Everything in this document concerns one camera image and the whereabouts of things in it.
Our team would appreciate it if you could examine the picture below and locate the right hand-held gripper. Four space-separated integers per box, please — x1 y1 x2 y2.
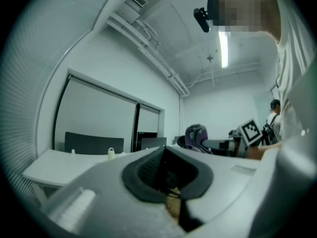
205 118 264 159

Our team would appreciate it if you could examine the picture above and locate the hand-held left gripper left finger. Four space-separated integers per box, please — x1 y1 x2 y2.
41 145 189 238

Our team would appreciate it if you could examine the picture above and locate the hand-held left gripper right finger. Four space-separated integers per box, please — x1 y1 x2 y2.
164 129 317 238

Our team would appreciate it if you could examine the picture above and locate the small black object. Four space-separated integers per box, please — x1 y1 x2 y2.
185 123 213 155

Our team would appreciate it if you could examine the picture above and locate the person's right forearm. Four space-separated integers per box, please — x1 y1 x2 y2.
246 142 283 161

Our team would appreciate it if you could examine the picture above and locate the dark desk divider panel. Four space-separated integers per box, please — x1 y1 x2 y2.
64 131 125 156

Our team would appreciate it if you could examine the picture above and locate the black monitor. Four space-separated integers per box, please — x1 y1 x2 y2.
136 131 159 149

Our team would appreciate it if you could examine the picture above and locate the small dark divider panel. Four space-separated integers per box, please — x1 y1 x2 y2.
141 137 167 150

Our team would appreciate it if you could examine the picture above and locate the wide white roller blind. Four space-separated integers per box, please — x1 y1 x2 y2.
54 73 138 156

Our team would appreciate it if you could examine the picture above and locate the narrow white roller blind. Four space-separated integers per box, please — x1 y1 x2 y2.
137 104 162 134

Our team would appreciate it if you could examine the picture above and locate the long ceiling light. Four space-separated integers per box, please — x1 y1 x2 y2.
217 31 229 69

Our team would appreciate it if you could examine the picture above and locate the white ceiling pipe run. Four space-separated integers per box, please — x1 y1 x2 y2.
106 11 191 97

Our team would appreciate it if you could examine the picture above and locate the person's white shirt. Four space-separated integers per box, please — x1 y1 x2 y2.
274 0 317 143

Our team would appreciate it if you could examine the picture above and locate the person's head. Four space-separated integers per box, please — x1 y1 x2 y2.
207 0 283 44

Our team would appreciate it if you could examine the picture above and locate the white ceiling air conditioner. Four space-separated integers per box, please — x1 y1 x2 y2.
115 0 149 24

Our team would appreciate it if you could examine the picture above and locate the black head-mounted camera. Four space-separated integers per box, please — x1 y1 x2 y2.
193 7 211 33

